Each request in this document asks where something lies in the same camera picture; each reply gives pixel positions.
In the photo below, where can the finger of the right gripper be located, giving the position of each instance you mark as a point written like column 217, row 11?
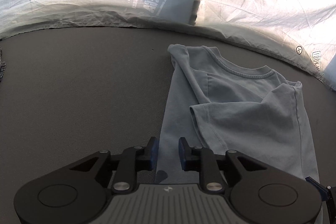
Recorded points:
column 327, row 194

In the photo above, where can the light blue t-shirt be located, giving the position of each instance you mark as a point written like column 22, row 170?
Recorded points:
column 218, row 105

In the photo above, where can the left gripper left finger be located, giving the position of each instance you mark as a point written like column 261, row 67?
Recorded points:
column 133, row 160

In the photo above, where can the blue plaid shirt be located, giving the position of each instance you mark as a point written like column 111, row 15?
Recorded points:
column 2, row 66

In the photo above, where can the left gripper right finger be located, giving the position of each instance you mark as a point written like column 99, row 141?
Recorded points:
column 203, row 161

